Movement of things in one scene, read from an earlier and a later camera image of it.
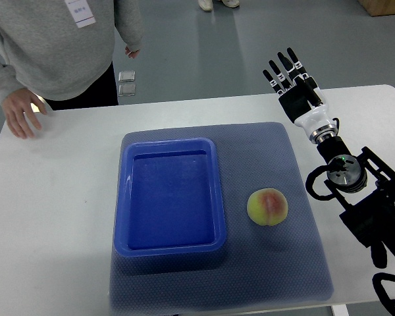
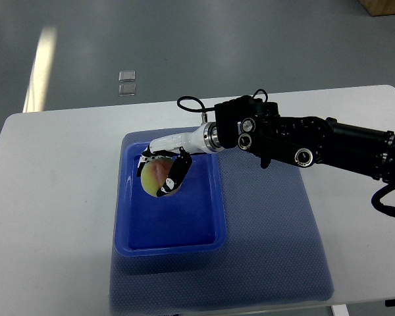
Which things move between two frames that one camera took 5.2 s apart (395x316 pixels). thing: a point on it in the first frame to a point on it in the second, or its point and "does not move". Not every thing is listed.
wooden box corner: [376, 8] does not move
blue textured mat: [261, 266] does not move
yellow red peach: [267, 207] to [154, 172]
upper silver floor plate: [128, 76] does not move
